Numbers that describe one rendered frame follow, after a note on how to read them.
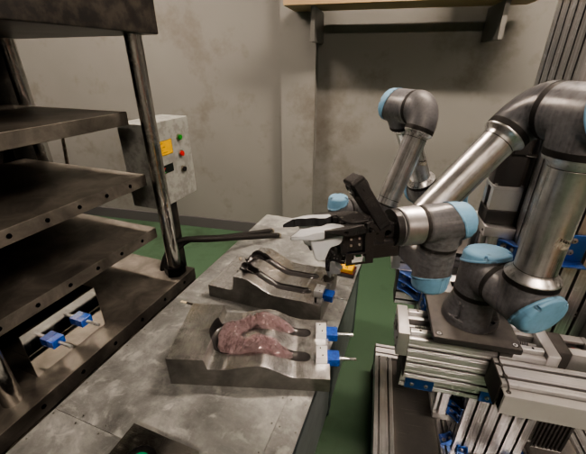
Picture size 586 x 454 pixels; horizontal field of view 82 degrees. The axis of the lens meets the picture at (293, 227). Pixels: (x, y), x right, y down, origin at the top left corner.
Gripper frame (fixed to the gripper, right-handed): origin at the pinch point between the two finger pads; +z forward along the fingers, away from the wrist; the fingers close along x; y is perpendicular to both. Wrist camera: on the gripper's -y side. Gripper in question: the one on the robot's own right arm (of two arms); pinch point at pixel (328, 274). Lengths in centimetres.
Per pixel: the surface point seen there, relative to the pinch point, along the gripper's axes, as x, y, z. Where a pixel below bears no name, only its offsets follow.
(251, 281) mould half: -17.1, -27.1, -1.0
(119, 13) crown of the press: -17, -69, -94
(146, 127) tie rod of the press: -9, -74, -57
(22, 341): -72, -78, -2
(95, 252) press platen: -36, -86, -13
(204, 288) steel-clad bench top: -14, -53, 11
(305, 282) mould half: -5.3, -8.5, 2.7
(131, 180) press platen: -17, -79, -37
